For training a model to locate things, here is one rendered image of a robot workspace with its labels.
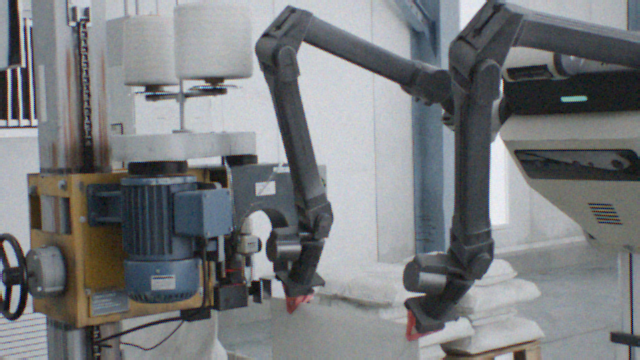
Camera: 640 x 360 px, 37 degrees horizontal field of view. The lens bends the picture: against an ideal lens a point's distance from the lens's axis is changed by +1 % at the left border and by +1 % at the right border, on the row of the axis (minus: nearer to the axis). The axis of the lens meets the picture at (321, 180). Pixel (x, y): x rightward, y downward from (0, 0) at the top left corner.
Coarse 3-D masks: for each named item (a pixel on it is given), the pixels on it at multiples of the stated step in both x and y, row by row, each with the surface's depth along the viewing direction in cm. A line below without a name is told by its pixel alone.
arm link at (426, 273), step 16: (416, 256) 169; (432, 256) 170; (448, 256) 172; (480, 256) 166; (416, 272) 168; (432, 272) 168; (464, 272) 168; (480, 272) 168; (416, 288) 167; (432, 288) 168
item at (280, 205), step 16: (240, 176) 216; (256, 176) 219; (288, 176) 225; (240, 192) 217; (288, 192) 225; (240, 208) 217; (256, 208) 219; (272, 208) 222; (288, 208) 225; (272, 224) 230; (288, 224) 225; (224, 240) 217; (240, 272) 217
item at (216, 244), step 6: (198, 186) 195; (204, 186) 193; (210, 186) 191; (216, 186) 189; (210, 240) 191; (216, 240) 190; (222, 240) 190; (210, 246) 189; (216, 246) 190; (222, 246) 190; (198, 252) 196; (210, 252) 192; (216, 252) 191; (222, 252) 190; (210, 258) 193; (216, 258) 191; (222, 258) 191
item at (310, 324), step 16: (272, 304) 220; (304, 304) 209; (272, 320) 220; (288, 320) 215; (304, 320) 209; (320, 320) 203; (336, 320) 198; (352, 320) 195; (368, 320) 192; (384, 320) 189; (272, 336) 221; (288, 336) 215; (304, 336) 210; (320, 336) 203; (336, 336) 199; (352, 336) 195; (368, 336) 192; (384, 336) 189; (400, 336) 186; (272, 352) 221; (288, 352) 216; (304, 352) 210; (320, 352) 204; (336, 352) 199; (352, 352) 195; (368, 352) 192; (384, 352) 189; (400, 352) 186; (416, 352) 183
